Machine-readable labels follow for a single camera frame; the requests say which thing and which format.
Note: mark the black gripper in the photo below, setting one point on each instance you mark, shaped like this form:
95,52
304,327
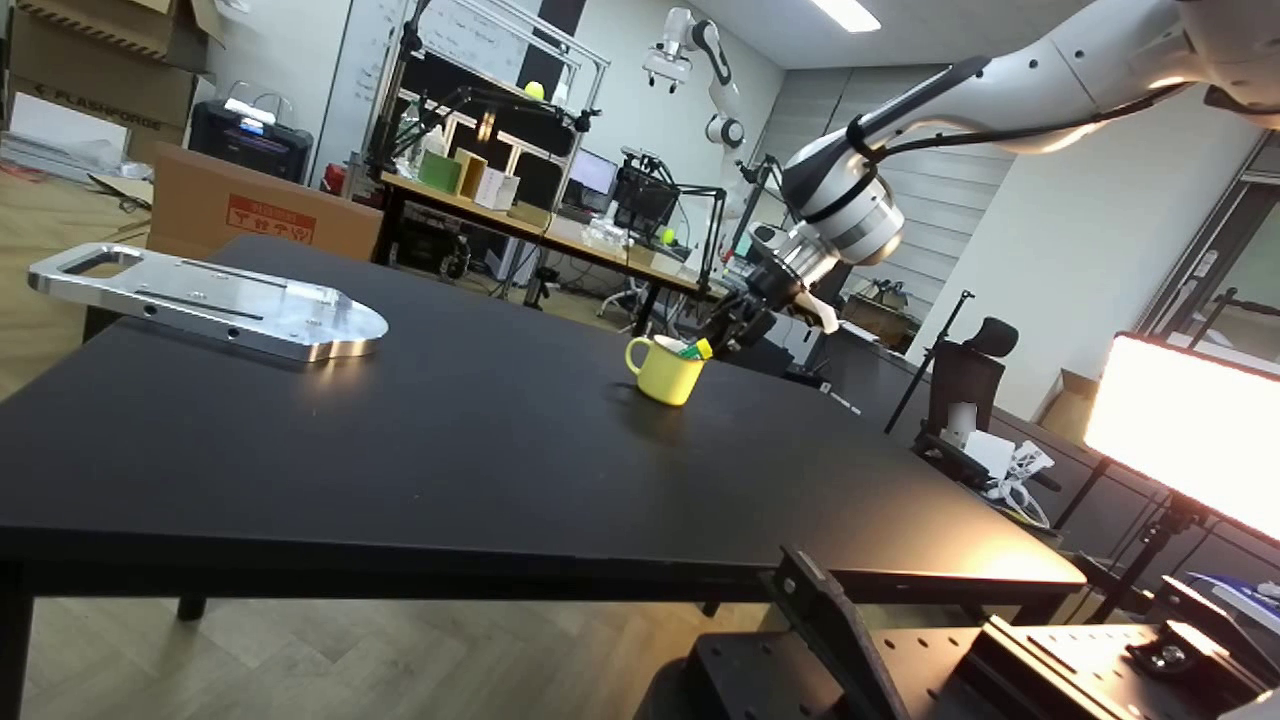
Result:
769,284

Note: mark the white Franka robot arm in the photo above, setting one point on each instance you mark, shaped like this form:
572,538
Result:
1042,81

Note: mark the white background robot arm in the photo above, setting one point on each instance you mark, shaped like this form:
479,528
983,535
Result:
713,52

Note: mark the yellow mug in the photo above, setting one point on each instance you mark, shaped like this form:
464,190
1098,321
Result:
667,373

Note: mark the black 3D printer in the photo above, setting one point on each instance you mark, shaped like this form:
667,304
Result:
645,198

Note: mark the long wooden desk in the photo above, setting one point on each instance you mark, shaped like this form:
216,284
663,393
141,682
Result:
563,235

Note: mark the black tripod pole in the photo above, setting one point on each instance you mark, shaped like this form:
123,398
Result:
934,355

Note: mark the black office chair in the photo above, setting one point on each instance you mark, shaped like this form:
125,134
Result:
964,383

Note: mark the grey window blind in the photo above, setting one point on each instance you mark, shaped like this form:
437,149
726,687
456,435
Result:
963,214

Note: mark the green tennis ball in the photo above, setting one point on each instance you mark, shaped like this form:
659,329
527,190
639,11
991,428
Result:
533,89

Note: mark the green box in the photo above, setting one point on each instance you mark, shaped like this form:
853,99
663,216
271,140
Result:
442,175

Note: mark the black shelf rack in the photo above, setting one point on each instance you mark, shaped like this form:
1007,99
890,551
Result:
481,106

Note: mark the ceiling light panel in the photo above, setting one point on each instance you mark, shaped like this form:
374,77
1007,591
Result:
847,14

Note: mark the bright light panel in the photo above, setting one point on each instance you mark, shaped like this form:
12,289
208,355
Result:
1192,426

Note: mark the brown cardboard box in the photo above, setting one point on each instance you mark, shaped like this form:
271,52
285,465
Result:
252,214

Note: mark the silver metal plate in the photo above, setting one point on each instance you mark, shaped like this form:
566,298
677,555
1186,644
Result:
212,304

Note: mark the stacked cardboard boxes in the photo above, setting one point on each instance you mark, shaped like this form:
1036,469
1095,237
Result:
104,60

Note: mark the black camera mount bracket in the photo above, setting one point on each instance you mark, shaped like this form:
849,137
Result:
835,627

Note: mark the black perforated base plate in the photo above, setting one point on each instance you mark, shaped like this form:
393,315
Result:
1042,673

